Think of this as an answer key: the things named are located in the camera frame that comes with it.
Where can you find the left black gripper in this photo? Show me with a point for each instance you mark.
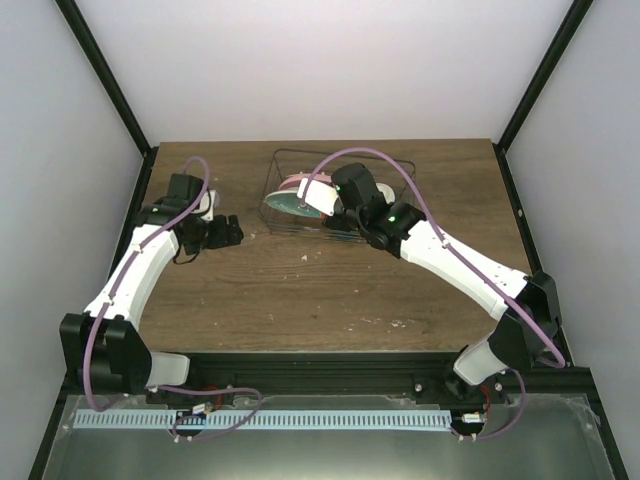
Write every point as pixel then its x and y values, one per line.
pixel 235 235

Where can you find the light blue slotted strip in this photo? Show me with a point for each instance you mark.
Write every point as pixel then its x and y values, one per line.
pixel 396 420

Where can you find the white bowl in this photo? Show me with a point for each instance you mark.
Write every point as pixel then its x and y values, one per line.
pixel 387 191

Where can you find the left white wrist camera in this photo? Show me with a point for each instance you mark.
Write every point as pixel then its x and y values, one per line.
pixel 208 205

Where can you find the red teal floral plate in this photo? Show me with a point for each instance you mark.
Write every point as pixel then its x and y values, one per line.
pixel 287 202

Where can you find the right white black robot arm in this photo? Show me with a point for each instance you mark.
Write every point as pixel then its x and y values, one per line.
pixel 524 307

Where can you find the black wire dish rack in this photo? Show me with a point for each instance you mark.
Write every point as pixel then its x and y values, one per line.
pixel 289 161

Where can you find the pink red plate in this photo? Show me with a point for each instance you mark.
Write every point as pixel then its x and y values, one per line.
pixel 294 181

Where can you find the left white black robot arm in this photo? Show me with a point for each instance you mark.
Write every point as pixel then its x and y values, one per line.
pixel 103 349

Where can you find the black aluminium frame rail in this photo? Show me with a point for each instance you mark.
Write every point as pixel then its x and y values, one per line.
pixel 425 376

